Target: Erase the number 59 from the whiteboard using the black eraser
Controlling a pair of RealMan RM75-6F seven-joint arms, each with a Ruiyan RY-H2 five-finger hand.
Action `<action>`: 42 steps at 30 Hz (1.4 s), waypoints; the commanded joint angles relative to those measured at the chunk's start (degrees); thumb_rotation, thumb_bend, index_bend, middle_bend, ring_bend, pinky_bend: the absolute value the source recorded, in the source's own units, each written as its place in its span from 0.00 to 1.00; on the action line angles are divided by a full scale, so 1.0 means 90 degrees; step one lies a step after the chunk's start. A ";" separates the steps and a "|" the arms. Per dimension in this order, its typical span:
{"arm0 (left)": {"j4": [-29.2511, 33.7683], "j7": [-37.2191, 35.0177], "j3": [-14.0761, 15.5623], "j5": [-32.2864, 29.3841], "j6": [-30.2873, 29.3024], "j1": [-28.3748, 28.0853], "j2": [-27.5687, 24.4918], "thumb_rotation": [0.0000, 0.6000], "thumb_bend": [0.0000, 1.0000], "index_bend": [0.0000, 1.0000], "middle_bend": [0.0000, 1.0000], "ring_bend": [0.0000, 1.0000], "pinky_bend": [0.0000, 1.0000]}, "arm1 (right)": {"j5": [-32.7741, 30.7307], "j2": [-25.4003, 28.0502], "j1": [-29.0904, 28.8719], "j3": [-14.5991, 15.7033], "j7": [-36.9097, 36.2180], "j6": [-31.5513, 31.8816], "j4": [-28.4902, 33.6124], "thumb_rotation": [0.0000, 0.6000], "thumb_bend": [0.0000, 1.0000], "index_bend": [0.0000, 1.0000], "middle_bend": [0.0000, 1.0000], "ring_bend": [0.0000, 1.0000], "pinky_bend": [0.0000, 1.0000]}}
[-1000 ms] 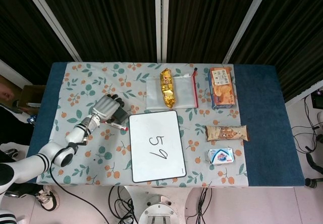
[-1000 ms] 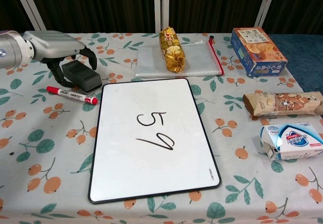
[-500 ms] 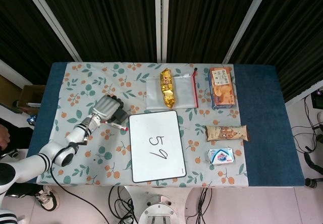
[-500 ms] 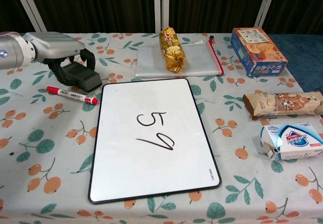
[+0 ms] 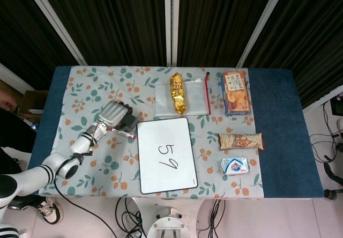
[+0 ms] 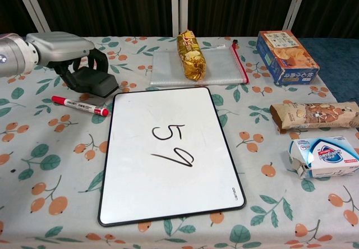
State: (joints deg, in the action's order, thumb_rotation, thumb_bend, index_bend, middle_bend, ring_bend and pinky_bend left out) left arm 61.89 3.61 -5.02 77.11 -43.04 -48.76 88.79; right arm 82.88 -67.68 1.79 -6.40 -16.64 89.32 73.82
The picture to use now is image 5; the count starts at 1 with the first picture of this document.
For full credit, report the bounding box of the blue felt table cover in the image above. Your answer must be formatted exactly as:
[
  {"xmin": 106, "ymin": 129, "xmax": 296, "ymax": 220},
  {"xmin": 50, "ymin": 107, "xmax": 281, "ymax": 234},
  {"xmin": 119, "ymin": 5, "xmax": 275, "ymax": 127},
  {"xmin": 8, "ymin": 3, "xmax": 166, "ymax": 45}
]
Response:
[{"xmin": 25, "ymin": 65, "xmax": 324, "ymax": 200}]

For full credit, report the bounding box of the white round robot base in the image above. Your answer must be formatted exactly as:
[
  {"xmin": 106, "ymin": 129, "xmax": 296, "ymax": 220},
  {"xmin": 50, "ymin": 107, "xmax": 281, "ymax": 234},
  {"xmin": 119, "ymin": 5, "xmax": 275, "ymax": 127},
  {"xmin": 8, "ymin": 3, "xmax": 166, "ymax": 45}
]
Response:
[{"xmin": 146, "ymin": 206, "xmax": 193, "ymax": 238}]

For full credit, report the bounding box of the black white sneaker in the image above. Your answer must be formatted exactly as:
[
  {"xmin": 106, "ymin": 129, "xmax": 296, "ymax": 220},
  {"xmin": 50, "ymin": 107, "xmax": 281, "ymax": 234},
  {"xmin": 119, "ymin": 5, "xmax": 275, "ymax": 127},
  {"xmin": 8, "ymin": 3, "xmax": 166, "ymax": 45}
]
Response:
[{"xmin": 36, "ymin": 197, "xmax": 64, "ymax": 225}]

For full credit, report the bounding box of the white whiteboard black frame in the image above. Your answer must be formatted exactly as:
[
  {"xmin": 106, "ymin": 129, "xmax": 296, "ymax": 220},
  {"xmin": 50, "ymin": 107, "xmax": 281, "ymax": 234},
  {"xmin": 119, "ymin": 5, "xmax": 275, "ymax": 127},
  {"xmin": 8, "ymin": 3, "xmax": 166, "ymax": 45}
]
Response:
[{"xmin": 136, "ymin": 116, "xmax": 199, "ymax": 195}]

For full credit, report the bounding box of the orange biscuit box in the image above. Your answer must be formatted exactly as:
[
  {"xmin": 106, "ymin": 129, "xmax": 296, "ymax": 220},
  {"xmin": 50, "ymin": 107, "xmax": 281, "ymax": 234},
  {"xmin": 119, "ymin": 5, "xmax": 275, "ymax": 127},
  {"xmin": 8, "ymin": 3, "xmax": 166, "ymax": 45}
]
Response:
[{"xmin": 220, "ymin": 70, "xmax": 252, "ymax": 116}]

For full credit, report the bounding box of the gold snack bag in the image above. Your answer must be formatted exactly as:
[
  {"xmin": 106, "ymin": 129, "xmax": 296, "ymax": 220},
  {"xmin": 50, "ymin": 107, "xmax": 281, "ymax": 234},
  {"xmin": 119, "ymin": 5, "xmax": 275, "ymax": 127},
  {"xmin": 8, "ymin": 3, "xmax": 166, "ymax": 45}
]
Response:
[{"xmin": 169, "ymin": 72, "xmax": 190, "ymax": 115}]

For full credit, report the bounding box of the clear zip pouch red zipper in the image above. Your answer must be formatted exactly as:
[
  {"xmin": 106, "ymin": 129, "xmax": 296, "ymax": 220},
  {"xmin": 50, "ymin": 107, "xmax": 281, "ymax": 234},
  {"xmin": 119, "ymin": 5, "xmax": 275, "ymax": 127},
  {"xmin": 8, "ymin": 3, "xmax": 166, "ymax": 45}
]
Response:
[{"xmin": 154, "ymin": 73, "xmax": 212, "ymax": 117}]

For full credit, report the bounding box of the brown snack bar wrapper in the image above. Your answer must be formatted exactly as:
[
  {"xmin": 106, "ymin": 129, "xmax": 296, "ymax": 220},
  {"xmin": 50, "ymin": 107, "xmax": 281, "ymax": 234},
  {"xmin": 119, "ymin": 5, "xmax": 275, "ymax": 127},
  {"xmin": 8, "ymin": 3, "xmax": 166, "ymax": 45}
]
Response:
[{"xmin": 217, "ymin": 132, "xmax": 266, "ymax": 151}]

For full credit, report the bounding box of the black floor cable bundle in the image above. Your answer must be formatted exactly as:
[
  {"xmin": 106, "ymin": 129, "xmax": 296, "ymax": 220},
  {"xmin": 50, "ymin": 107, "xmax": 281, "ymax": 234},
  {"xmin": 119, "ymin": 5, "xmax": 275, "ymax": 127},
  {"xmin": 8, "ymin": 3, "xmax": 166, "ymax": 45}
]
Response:
[
  {"xmin": 197, "ymin": 199, "xmax": 226, "ymax": 238},
  {"xmin": 115, "ymin": 197, "xmax": 147, "ymax": 238}
]

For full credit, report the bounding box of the person in black clothes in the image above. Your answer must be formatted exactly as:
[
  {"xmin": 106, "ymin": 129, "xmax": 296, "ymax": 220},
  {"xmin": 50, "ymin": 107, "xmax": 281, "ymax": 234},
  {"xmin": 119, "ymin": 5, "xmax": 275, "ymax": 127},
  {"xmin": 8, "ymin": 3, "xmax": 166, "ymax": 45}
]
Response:
[{"xmin": 0, "ymin": 87, "xmax": 38, "ymax": 176}]

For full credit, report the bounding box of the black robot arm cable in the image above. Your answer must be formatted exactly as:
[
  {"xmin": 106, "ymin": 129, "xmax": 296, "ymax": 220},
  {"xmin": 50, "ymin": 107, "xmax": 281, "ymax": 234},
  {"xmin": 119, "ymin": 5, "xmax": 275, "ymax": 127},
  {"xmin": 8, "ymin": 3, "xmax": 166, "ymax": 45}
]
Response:
[{"xmin": 53, "ymin": 152, "xmax": 119, "ymax": 238}]

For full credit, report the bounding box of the red marker pen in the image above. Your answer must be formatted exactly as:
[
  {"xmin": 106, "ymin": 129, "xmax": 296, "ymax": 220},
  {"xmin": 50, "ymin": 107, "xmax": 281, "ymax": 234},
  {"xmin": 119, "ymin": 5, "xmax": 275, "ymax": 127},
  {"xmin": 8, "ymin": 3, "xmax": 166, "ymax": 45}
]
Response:
[{"xmin": 107, "ymin": 127, "xmax": 137, "ymax": 140}]

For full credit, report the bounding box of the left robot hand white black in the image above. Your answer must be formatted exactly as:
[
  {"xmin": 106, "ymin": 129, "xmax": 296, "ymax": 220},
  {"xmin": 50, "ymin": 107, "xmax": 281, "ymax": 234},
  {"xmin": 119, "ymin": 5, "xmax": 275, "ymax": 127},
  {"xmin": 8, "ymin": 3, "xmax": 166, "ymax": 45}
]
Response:
[{"xmin": 96, "ymin": 101, "xmax": 134, "ymax": 129}]

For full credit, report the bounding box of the black tripod stand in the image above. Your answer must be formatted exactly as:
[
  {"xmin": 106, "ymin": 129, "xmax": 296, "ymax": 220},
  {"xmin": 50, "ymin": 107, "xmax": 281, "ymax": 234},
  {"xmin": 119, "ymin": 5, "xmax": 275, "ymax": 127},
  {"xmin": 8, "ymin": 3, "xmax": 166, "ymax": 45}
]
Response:
[{"xmin": 323, "ymin": 133, "xmax": 343, "ymax": 202}]

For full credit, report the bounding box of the white frame post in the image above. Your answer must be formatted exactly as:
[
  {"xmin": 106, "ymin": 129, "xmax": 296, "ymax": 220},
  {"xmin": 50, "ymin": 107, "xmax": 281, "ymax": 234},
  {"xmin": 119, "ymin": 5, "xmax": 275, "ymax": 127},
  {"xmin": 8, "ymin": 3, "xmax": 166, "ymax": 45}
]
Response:
[
  {"xmin": 21, "ymin": 0, "xmax": 87, "ymax": 65},
  {"xmin": 0, "ymin": 62, "xmax": 35, "ymax": 91},
  {"xmin": 302, "ymin": 87, "xmax": 343, "ymax": 113},
  {"xmin": 235, "ymin": 0, "xmax": 290, "ymax": 68},
  {"xmin": 163, "ymin": 0, "xmax": 180, "ymax": 66}
]

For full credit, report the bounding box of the dark grey eraser block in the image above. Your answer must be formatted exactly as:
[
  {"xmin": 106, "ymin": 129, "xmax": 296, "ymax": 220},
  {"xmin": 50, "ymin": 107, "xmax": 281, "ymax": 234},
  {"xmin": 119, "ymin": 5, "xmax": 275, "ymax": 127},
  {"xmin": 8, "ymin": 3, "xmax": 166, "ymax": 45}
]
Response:
[{"xmin": 117, "ymin": 111, "xmax": 138, "ymax": 130}]

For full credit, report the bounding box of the white blue soap packet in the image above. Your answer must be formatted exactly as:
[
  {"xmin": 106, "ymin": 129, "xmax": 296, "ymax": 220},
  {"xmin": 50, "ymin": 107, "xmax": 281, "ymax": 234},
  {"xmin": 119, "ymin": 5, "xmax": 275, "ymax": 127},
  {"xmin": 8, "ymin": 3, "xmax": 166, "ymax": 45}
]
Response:
[{"xmin": 220, "ymin": 157, "xmax": 250, "ymax": 175}]

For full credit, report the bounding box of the cardboard box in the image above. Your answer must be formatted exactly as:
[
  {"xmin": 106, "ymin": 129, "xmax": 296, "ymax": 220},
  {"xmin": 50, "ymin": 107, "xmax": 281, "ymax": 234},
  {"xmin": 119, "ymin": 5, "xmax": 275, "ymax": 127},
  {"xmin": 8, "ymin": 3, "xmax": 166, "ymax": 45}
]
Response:
[{"xmin": 20, "ymin": 90, "xmax": 49, "ymax": 121}]

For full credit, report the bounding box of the floral tablecloth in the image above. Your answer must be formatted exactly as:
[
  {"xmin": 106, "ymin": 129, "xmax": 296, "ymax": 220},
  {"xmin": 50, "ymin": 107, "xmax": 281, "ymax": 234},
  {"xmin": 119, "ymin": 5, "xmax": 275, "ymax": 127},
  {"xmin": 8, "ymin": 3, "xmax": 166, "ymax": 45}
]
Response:
[{"xmin": 39, "ymin": 65, "xmax": 266, "ymax": 200}]

